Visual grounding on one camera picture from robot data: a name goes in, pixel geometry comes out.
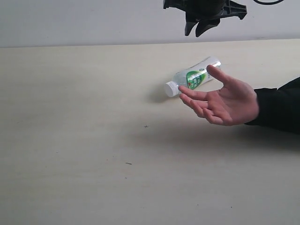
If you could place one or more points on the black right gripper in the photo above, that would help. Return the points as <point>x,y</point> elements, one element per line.
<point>206,13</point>

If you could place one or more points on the black sleeved forearm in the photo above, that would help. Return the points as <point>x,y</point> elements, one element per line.
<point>279,108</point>

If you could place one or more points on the clear bottle green white label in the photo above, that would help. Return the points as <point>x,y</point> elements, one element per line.
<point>191,77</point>

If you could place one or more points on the person's bare hand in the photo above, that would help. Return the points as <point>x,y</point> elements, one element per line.
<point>233,104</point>

